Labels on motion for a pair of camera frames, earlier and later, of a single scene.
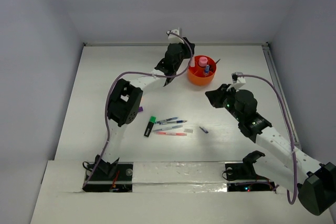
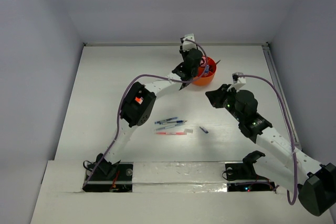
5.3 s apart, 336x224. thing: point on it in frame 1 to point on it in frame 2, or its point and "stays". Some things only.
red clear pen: [168, 133] stays
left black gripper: [163, 65] to [182, 51]
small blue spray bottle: [207, 69] stays
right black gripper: [213, 95] stays
